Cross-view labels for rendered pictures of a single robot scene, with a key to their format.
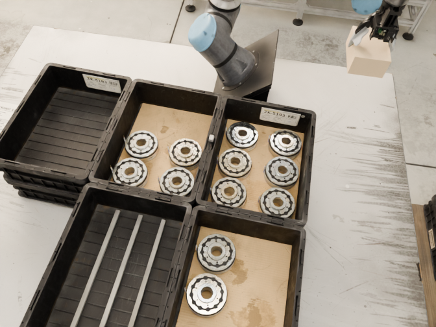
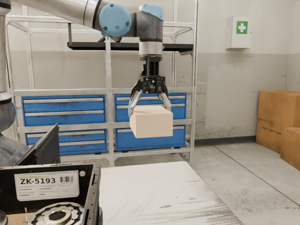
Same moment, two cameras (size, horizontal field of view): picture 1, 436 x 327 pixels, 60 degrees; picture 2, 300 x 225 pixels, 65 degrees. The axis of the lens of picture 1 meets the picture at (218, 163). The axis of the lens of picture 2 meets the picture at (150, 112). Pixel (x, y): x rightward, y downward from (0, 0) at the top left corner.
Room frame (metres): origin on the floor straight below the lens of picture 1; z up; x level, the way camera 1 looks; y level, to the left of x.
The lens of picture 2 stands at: (0.30, -0.26, 1.13)
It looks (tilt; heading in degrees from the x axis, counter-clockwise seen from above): 11 degrees down; 343
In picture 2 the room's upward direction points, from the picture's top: straight up
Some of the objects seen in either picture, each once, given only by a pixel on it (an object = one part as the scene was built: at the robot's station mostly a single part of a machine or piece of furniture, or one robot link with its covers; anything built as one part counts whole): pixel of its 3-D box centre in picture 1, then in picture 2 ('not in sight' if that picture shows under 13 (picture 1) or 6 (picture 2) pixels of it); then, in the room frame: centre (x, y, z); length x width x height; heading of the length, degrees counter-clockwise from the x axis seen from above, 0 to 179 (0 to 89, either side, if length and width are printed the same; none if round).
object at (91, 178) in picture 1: (161, 135); not in sight; (0.66, 0.18, 0.92); 0.40 x 0.30 x 0.02; 172
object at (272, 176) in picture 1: (282, 170); not in sight; (0.61, -0.20, 0.86); 0.10 x 0.10 x 0.01
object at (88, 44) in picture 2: not in sight; (132, 47); (2.70, -0.79, 1.32); 1.20 x 0.45 x 0.06; 85
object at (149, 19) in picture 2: not in sight; (150, 24); (1.05, -0.48, 1.26); 0.09 x 0.08 x 0.11; 77
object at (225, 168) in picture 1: (235, 162); not in sight; (0.63, -0.05, 0.86); 0.10 x 0.10 x 0.01
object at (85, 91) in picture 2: not in sight; (109, 90); (2.52, -0.53, 0.91); 1.70 x 0.10 x 0.05; 85
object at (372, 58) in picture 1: (367, 51); (149, 120); (1.07, -0.49, 0.95); 0.16 x 0.12 x 0.07; 175
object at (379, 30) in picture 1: (386, 18); (151, 75); (1.04, -0.49, 1.10); 0.09 x 0.08 x 0.12; 175
